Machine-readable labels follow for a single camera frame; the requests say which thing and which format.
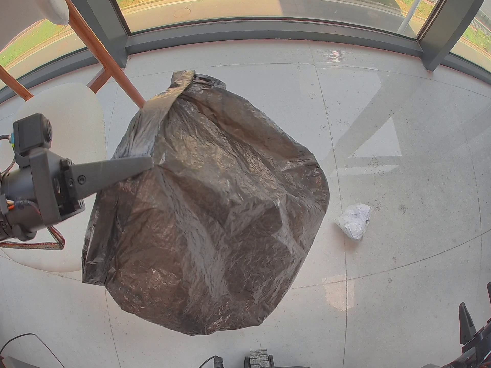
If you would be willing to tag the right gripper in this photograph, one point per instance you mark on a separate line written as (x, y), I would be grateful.
(479, 343)

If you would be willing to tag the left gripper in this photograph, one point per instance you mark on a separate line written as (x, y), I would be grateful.
(44, 190)

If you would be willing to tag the black plastic bag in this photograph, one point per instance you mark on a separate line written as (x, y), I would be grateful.
(214, 213)

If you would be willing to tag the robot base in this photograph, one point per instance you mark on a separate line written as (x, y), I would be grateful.
(259, 358)

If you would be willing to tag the white cushioned wooden chair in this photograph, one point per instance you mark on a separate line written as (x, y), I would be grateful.
(57, 128)

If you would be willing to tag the crumpled white paper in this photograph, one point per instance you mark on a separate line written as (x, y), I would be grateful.
(355, 220)

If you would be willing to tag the window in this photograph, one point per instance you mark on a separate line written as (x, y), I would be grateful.
(99, 21)

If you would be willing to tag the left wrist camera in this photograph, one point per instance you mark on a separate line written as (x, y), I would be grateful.
(28, 134)

